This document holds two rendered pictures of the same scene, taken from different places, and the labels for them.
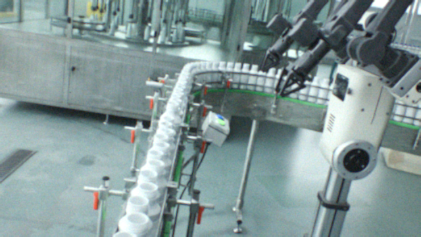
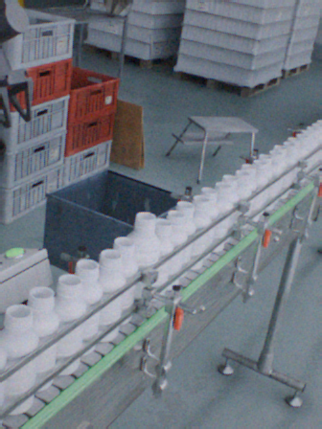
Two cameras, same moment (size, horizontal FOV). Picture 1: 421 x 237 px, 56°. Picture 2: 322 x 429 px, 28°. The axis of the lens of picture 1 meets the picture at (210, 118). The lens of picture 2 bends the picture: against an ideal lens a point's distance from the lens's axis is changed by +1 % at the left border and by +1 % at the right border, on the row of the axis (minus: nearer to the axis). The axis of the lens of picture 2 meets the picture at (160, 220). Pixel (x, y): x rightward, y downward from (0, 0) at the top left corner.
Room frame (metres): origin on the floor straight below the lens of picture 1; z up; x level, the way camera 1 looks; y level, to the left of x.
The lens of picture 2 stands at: (2.15, 0.66, 1.68)
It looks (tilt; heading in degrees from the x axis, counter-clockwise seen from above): 24 degrees down; 209
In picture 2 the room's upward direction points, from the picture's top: 9 degrees clockwise
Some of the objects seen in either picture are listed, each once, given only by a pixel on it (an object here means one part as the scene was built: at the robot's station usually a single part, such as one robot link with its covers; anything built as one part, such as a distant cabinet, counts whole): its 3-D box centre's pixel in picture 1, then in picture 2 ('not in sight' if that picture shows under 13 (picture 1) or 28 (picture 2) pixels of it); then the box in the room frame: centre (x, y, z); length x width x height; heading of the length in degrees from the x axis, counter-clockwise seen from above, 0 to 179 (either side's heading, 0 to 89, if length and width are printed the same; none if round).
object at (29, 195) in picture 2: not in sight; (9, 183); (-0.59, -1.91, 0.11); 0.61 x 0.41 x 0.22; 9
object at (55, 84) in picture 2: not in sight; (14, 76); (-0.59, -1.92, 0.78); 0.61 x 0.41 x 0.22; 9
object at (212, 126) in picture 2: not in sight; (211, 144); (-2.23, -1.38, 0.21); 0.61 x 0.47 x 0.41; 56
